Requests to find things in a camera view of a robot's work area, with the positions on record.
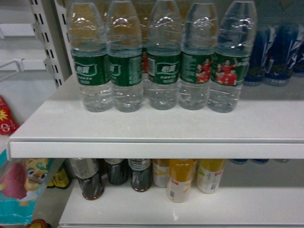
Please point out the white green drink bottle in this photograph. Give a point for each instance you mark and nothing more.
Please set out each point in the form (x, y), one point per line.
(209, 174)

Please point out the dark tea bottle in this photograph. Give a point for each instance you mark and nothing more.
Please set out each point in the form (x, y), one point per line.
(141, 174)
(117, 171)
(87, 173)

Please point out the clear water bottle green label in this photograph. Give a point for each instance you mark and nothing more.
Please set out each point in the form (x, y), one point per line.
(164, 54)
(124, 48)
(199, 38)
(235, 42)
(87, 38)

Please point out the red sauce pouch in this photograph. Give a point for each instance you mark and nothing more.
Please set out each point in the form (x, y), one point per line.
(7, 123)

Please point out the white metal shelf board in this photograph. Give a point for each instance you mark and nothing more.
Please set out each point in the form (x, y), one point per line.
(268, 122)

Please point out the orange juice bottle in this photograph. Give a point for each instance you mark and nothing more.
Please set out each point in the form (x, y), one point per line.
(180, 179)

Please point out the white slotted shelf upright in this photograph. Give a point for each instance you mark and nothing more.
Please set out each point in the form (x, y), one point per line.
(42, 30)
(61, 7)

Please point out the teal noodle snack bag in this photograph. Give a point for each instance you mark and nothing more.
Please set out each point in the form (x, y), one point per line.
(22, 183)

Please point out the blue sports drink bottle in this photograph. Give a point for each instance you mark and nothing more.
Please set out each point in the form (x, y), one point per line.
(283, 54)
(265, 37)

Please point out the white wire display hook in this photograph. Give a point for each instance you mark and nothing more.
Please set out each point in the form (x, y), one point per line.
(15, 66)

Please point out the white yellow drink bottle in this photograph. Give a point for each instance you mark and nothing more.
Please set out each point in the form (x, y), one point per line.
(160, 172)

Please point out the white lower shelf board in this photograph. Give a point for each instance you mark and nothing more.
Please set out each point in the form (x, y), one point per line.
(121, 206)

